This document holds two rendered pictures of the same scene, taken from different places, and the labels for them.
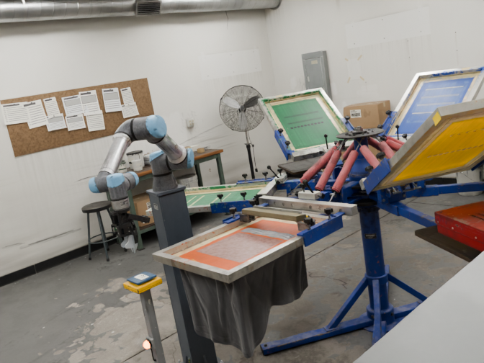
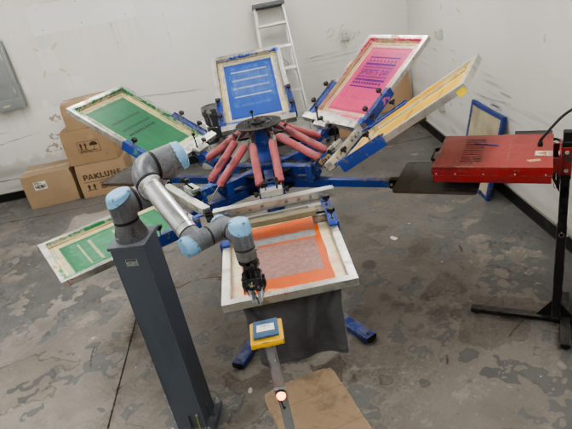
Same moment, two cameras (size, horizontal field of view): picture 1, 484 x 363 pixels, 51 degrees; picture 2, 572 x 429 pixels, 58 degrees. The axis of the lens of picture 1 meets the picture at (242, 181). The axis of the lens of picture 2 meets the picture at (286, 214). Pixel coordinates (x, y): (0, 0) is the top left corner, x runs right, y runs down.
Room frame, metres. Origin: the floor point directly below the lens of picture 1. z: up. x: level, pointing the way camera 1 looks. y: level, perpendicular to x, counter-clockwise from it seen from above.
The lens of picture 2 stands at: (0.98, 1.65, 2.24)
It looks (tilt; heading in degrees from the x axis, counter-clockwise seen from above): 26 degrees down; 310
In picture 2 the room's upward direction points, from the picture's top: 11 degrees counter-clockwise
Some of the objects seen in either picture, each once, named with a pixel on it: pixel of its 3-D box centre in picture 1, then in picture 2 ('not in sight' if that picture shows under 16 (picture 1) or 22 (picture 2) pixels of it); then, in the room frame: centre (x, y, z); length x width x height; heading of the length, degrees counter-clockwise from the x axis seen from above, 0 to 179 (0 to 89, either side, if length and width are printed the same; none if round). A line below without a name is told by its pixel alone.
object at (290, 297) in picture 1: (276, 294); not in sight; (2.25, -0.08, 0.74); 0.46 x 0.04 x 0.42; 131
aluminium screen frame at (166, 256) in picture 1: (248, 238); (282, 248); (2.44, 0.02, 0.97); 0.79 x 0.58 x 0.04; 131
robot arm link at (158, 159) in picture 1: (160, 160); (122, 203); (2.94, 0.45, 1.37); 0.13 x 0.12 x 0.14; 75
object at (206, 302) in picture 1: (212, 305); (297, 324); (2.25, 0.24, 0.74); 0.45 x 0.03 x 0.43; 41
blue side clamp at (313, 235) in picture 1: (320, 229); (329, 215); (2.38, -0.35, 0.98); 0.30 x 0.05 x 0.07; 131
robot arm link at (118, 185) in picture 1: (117, 186); (241, 233); (2.15, 0.54, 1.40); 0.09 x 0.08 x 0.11; 165
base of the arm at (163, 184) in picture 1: (163, 180); (128, 227); (2.94, 0.46, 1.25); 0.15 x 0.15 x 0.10
